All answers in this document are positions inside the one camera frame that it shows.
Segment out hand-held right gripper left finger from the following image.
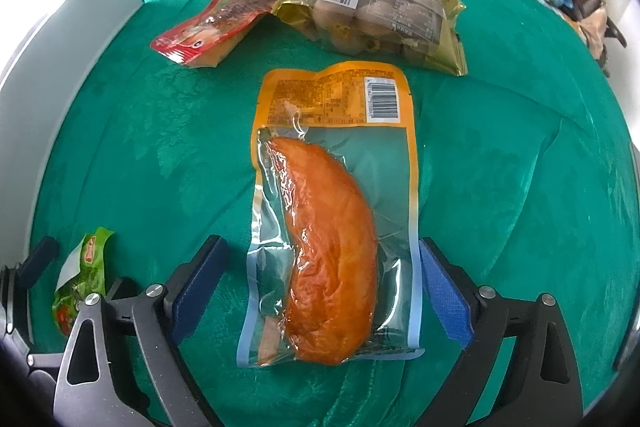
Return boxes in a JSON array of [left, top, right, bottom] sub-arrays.
[[52, 234, 230, 427]]

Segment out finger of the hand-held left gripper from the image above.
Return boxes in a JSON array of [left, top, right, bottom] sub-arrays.
[[15, 235, 61, 289], [105, 276, 147, 303]]

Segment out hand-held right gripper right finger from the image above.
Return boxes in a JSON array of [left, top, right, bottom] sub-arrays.
[[415, 236, 586, 427]]

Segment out small green snack packet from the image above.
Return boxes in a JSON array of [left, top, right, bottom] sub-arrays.
[[52, 227, 116, 337]]

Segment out orange chicken breast packet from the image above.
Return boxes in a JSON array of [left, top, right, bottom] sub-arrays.
[[236, 62, 426, 367]]

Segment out red snack packet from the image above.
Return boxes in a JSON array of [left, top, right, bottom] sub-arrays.
[[151, 0, 286, 68]]

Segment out gold egg packet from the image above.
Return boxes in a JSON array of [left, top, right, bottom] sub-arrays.
[[272, 0, 468, 76]]

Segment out green satin cloth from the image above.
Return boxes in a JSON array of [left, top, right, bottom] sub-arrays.
[[27, 0, 640, 427]]

